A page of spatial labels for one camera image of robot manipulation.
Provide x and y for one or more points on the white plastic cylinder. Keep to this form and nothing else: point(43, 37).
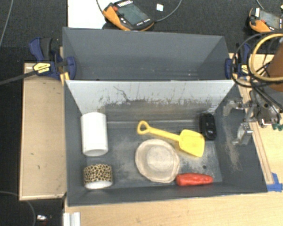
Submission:
point(94, 133)

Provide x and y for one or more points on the yellow toy shovel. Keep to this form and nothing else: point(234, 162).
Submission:
point(191, 142)

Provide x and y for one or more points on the pale wood board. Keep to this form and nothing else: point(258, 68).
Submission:
point(43, 131)

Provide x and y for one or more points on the red toy carrot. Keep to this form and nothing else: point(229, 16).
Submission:
point(193, 179)

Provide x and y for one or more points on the grey metal bin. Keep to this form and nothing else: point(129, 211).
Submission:
point(141, 55)

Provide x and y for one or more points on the black remote control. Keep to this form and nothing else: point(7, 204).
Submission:
point(208, 126)

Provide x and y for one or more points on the leopard print tape roll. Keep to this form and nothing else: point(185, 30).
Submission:
point(97, 174)

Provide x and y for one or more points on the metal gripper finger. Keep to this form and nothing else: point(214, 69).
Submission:
point(231, 105)
point(244, 132)

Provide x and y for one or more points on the beige round bowl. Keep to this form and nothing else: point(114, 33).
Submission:
point(156, 161)

